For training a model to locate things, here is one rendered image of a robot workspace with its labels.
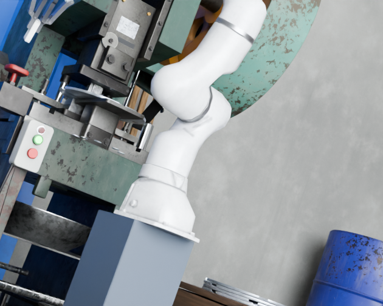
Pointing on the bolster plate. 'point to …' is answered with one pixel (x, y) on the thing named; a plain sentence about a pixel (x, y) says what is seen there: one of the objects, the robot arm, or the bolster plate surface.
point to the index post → (144, 136)
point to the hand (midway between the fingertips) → (31, 30)
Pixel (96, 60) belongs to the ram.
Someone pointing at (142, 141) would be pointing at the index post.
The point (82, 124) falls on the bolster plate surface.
